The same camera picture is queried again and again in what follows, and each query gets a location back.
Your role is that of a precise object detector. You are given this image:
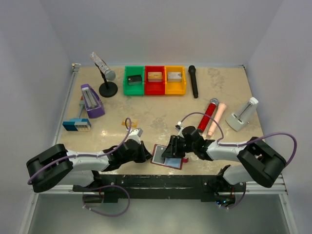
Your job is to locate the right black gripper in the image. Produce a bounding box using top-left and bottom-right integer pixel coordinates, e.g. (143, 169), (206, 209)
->
(161, 135), (196, 158)

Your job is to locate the red leather card holder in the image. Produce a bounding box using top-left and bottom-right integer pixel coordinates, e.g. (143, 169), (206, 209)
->
(150, 144), (189, 170)

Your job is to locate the tan card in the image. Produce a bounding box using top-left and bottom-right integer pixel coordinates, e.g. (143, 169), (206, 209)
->
(147, 72), (162, 82)
(121, 118), (138, 128)

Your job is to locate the black card from holder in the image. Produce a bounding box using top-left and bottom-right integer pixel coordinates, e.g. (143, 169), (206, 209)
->
(152, 144), (167, 164)

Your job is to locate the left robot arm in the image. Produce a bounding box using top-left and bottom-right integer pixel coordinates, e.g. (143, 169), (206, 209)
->
(26, 139), (152, 193)

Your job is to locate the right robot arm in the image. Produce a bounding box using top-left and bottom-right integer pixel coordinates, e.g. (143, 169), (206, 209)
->
(161, 126), (287, 191)

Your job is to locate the silver card in yellow bin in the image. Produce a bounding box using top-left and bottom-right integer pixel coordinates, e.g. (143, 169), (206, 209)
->
(167, 72), (182, 82)

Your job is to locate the tan card in red bin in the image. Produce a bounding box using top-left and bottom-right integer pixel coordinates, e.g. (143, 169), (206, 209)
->
(147, 72), (162, 82)

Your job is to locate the black card in green bin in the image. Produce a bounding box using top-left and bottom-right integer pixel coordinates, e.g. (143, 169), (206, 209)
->
(127, 75), (142, 86)

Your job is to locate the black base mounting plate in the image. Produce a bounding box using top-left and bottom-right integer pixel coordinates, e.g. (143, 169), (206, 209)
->
(73, 175), (245, 203)

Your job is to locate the yellow plastic bin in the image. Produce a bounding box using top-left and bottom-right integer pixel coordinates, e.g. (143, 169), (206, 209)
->
(165, 66), (187, 96)

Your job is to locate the red microphone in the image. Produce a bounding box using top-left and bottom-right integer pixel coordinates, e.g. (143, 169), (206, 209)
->
(197, 98), (219, 133)

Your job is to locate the red plastic bin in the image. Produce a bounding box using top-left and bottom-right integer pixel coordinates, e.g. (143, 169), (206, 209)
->
(144, 66), (166, 96)

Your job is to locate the pink microphone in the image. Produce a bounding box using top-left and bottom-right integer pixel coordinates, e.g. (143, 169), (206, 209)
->
(206, 103), (227, 138)

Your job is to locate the white metronome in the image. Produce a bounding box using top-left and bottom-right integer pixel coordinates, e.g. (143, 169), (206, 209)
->
(226, 97), (259, 132)

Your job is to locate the green plastic bin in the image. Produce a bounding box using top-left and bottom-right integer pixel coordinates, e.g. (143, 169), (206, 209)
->
(123, 66), (145, 96)

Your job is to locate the black microphone stand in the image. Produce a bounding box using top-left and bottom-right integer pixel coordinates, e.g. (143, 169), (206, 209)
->
(95, 63), (118, 98)

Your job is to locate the blue grey block toy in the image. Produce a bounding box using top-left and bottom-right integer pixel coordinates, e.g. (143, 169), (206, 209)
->
(62, 96), (91, 132)

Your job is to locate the black microphone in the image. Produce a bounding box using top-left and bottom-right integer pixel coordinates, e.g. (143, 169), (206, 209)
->
(188, 65), (198, 98)

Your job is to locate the glitter silver microphone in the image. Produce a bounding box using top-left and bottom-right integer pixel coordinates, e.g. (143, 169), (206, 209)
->
(90, 52), (116, 81)

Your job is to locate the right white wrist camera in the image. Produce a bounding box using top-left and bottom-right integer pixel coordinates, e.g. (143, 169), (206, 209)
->
(175, 121), (184, 137)

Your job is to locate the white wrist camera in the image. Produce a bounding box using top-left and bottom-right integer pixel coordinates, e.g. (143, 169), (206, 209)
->
(127, 128), (143, 144)
(175, 121), (184, 137)

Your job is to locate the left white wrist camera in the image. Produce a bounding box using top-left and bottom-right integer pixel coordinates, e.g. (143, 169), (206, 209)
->
(127, 128), (143, 144)

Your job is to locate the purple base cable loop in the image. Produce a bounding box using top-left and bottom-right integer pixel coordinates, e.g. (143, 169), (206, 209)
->
(82, 185), (130, 217)

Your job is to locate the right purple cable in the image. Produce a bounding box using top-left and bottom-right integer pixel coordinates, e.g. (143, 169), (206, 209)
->
(179, 112), (298, 166)

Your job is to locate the aluminium frame rail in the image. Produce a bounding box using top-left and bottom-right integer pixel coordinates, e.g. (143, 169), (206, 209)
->
(18, 63), (81, 234)

